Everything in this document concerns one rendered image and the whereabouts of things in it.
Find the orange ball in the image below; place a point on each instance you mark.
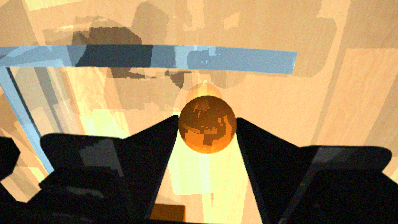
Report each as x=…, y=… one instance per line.
x=207, y=124

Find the translucent yellow ball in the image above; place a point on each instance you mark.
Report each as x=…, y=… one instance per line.
x=202, y=89

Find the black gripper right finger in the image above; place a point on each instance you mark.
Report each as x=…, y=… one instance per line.
x=280, y=172

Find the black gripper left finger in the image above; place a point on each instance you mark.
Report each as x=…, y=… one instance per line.
x=139, y=162

